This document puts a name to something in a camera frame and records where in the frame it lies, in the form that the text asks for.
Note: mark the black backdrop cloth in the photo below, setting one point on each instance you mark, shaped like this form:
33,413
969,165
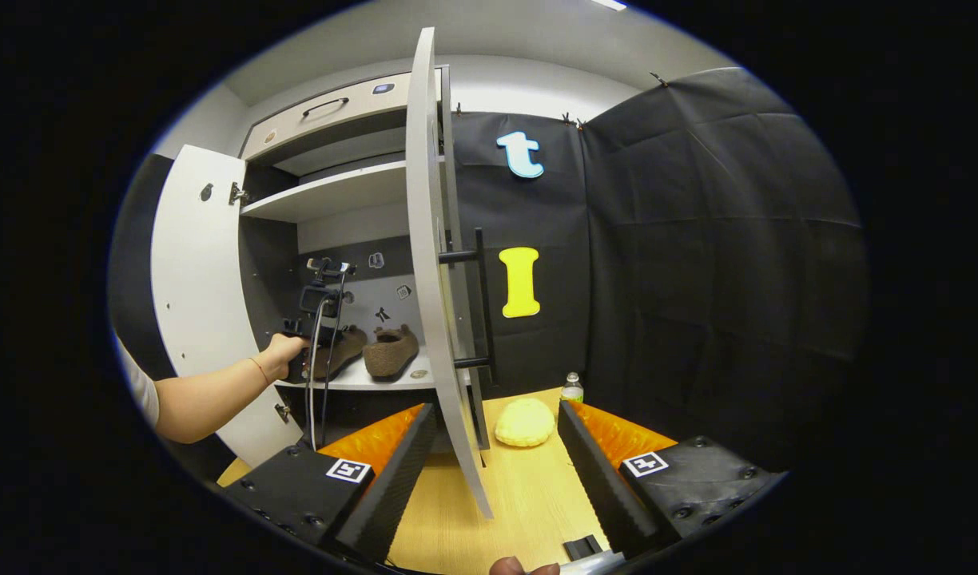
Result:
697,279

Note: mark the small black block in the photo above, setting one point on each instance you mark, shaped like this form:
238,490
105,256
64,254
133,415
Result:
582,548

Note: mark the beige cabinet drawer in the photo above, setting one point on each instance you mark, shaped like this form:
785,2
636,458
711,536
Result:
353,112

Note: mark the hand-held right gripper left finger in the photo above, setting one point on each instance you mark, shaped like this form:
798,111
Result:
393,479

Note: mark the white shoe cabinet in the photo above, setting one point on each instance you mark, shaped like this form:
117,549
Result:
337,192

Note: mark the long ceiling light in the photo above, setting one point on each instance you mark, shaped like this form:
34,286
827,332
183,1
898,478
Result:
609,4

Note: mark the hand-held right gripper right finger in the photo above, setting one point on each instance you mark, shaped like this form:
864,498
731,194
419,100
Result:
597,487

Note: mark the white cabinet door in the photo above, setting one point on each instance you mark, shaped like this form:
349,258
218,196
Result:
201,279
425,239

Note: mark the white shirt sleeve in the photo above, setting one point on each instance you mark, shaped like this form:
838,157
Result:
141,387

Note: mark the clear plastic bottle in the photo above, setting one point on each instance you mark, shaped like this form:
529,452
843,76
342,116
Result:
571,390

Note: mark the brown shoe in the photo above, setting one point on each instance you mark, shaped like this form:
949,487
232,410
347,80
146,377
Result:
393,355
347,347

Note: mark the yellow round plush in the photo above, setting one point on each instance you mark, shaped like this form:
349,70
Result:
525,423

